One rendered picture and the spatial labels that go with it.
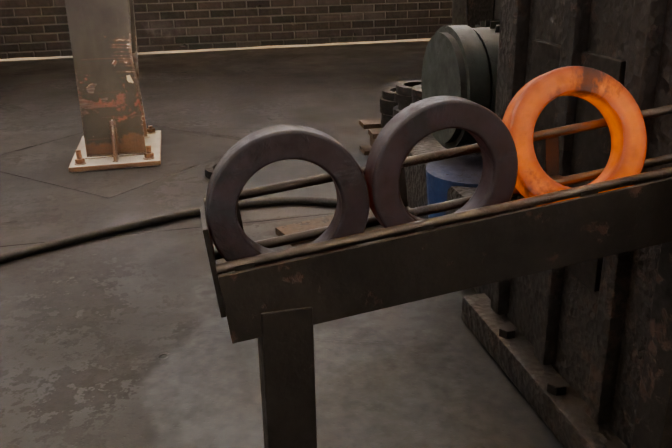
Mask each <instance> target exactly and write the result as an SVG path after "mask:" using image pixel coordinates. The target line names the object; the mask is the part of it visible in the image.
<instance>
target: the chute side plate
mask: <svg viewBox="0 0 672 448"><path fill-rule="evenodd" d="M671 241H672V177H670V178H666V179H661V180H656V181H652V182H647V183H642V184H638V185H633V186H629V187H624V188H619V189H615V190H610V191H605V192H601V193H596V194H592V195H587V196H583V197H578V198H573V199H569V200H564V201H559V202H555V203H550V204H545V205H541V206H536V207H532V208H527V209H522V210H518V211H513V212H509V213H504V214H499V215H495V216H490V217H485V218H481V219H476V220H472V221H467V222H462V223H458V224H453V225H448V226H444V227H439V228H435V229H430V230H426V231H421V232H416V233H412V234H407V235H402V236H398V237H393V238H388V239H384V240H379V241H375V242H370V243H365V244H361V245H356V246H352V247H347V248H342V249H338V250H333V251H328V252H324V253H319V254H315V255H310V256H305V257H301V258H296V259H291V260H287V261H282V262H278V263H273V264H268V265H264V266H259V267H255V268H250V269H245V270H241V271H236V272H231V273H227V274H222V275H218V279H219V284H220V288H221V293H222V298H223V303H224V307H225V312H226V317H227V321H228V326H229V331H230V336H231V340H232V343H233V344H234V343H238V342H242V341H246V340H251V339H255V338H259V337H262V328H261V313H263V312H271V311H279V310H287V309H295V308H304V307H312V308H313V325H315V324H319V323H324V322H328V321H332V320H336V319H341V318H345V317H349V316H354V315H358V314H362V313H366V312H371V311H375V310H379V309H384V308H388V307H392V306H396V305H401V304H405V303H409V302H414V301H418V300H422V299H426V298H431V297H435V296H439V295H444V294H448V293H452V292H456V291H461V290H465V289H469V288H474V287H478V286H482V285H486V284H491V283H495V282H499V281H504V280H508V279H512V278H516V277H521V276H525V275H529V274H534V273H538V272H542V271H546V270H551V269H555V268H559V267H564V266H568V265H572V264H576V263H581V262H585V261H589V260H594V259H598V258H602V257H606V256H611V255H615V254H619V253H624V252H628V251H632V250H636V249H641V248H645V247H649V246H654V245H658V244H662V243H666V242H671Z"/></svg>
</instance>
